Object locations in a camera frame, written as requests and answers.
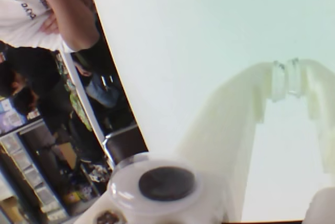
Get person in black clothes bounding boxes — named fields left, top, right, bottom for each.
left=0, top=47, right=76, bottom=136

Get cluttered storage shelf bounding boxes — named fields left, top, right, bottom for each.
left=0, top=119, right=113, bottom=224

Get black wristband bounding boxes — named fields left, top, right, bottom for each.
left=70, top=39, right=105, bottom=69

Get person's left hand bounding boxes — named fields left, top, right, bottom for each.
left=39, top=12, right=60, bottom=35

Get person's right forearm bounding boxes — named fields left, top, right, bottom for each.
left=51, top=0, right=102, bottom=52

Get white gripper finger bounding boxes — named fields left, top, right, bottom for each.
left=287, top=58, right=335, bottom=175
left=78, top=61, right=286, bottom=224

